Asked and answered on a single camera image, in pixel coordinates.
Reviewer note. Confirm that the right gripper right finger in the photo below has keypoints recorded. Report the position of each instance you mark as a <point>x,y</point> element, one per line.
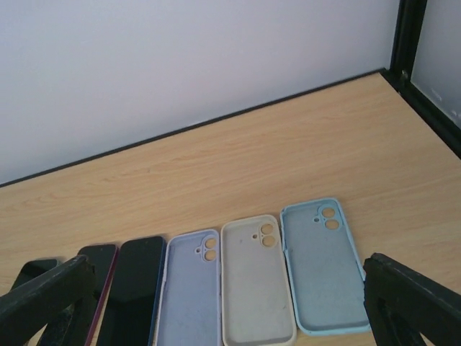
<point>405,307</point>

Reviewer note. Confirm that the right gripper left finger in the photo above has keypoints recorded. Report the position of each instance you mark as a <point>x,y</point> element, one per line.
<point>67,288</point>

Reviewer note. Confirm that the black phone white edge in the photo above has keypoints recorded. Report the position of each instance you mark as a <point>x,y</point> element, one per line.
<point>103,258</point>

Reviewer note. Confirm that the dark blue phone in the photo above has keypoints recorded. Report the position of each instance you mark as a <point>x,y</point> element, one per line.
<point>132,305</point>

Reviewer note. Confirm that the light blue phone case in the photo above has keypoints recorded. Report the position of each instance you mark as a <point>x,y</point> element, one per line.
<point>324,268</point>

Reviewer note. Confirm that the lilac phone case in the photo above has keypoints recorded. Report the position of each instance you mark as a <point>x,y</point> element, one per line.
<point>190,304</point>

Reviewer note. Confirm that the beige phone case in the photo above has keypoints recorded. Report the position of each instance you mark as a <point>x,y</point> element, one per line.
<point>257,305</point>

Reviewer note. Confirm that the black aluminium frame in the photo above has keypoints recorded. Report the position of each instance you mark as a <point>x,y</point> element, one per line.
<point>85,79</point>

